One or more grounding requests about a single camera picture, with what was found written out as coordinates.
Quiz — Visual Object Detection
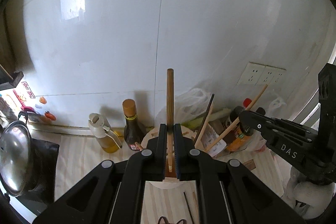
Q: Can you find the middle wall socket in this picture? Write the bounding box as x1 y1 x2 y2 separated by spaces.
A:
257 66 278 85

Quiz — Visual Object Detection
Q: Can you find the wall socket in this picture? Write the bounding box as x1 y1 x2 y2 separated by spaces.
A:
257 66 278 85
270 68 286 85
238 62 265 85

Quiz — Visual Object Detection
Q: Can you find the striped cat table mat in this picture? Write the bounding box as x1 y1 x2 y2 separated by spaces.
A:
55 136 290 223

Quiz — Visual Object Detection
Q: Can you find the left wall socket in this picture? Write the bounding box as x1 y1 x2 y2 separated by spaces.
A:
238 62 265 85

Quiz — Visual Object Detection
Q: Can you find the white gloved hand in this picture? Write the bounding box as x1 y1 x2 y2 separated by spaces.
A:
282 167 335 219

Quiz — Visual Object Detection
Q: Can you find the black range hood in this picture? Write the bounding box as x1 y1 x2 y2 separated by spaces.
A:
0 65 24 91

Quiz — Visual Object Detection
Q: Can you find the black chopstick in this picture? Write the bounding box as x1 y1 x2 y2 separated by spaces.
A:
183 192 195 224
194 94 215 144

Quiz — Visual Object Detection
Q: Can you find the black cap sauce bottle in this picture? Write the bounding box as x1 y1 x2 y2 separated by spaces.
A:
222 106 255 152

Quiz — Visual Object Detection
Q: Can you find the black induction cooktop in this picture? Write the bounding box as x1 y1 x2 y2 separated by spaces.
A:
17 139 60 211

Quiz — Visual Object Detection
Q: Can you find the cream utensil holder block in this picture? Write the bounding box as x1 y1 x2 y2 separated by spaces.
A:
140 125 208 189

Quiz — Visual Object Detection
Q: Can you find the right wall socket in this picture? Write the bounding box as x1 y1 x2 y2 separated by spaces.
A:
270 68 286 85

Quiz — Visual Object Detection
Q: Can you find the white paper packet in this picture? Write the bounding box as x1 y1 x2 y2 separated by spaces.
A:
201 124 227 157

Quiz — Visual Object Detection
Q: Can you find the plastic bag with red item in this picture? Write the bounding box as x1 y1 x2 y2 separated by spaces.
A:
246 93 286 152

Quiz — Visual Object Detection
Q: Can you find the steel wok with lid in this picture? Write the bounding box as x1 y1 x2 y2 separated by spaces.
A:
1 111 33 197

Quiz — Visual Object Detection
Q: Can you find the white plastic bag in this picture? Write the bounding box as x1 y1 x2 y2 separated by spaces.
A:
153 88 212 127

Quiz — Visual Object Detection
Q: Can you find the glass oil dispenser bottle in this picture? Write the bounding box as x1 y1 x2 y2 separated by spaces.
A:
88 113 122 153

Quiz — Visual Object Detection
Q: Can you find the dark soy sauce bottle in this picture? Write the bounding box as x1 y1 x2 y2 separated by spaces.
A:
122 99 146 151

